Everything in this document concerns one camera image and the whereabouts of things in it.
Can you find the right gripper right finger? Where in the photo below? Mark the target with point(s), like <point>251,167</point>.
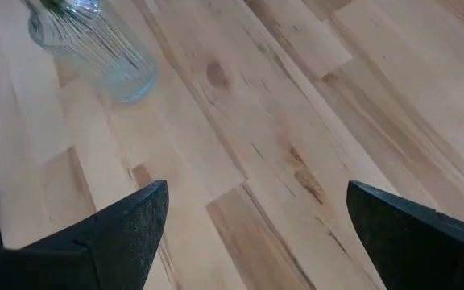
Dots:
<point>417,249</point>

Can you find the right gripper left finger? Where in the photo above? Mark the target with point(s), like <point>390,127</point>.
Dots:
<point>123,241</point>

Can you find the ribbed clear glass vase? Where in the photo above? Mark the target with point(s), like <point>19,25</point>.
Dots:
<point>103,56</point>

